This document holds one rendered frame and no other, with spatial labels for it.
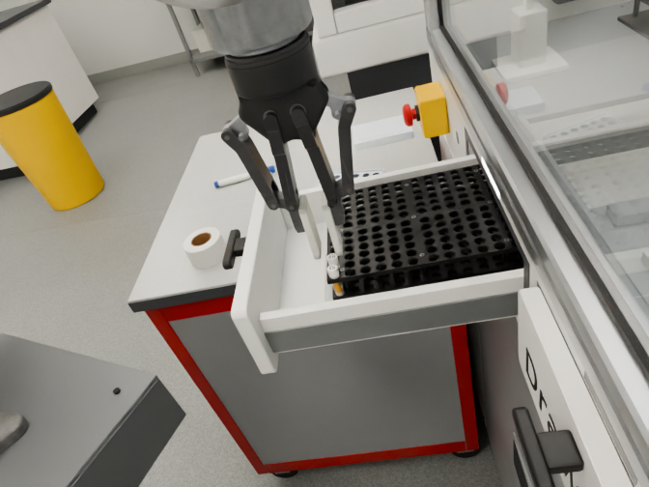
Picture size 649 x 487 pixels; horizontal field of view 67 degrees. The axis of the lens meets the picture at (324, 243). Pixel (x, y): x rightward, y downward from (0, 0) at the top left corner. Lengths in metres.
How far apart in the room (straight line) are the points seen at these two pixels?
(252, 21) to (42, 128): 2.75
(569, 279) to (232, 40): 0.31
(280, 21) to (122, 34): 5.01
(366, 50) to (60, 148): 2.17
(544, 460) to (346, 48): 1.13
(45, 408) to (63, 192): 2.61
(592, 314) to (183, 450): 1.42
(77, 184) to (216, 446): 2.04
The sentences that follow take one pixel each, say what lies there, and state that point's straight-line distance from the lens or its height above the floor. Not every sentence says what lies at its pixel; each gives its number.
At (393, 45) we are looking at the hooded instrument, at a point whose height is 0.84.
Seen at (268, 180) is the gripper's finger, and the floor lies 1.03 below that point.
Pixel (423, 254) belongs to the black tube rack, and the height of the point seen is 0.90.
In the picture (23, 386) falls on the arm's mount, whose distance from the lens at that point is 0.77.
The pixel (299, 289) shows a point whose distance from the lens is 0.66.
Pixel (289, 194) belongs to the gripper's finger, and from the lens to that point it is 0.51.
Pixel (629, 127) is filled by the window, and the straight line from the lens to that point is 0.32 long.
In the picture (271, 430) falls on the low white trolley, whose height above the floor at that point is 0.28.
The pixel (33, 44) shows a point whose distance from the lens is 4.40.
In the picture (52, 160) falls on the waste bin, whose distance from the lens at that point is 3.17.
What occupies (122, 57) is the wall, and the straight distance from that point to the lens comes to 5.49.
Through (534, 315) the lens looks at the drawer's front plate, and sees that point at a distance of 0.46.
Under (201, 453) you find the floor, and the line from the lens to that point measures 1.63.
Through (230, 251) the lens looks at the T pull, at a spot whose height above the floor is 0.91.
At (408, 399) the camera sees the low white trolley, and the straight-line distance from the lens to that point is 1.12.
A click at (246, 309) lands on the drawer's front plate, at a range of 0.53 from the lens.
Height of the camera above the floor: 1.28
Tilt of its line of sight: 38 degrees down
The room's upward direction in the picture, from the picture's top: 18 degrees counter-clockwise
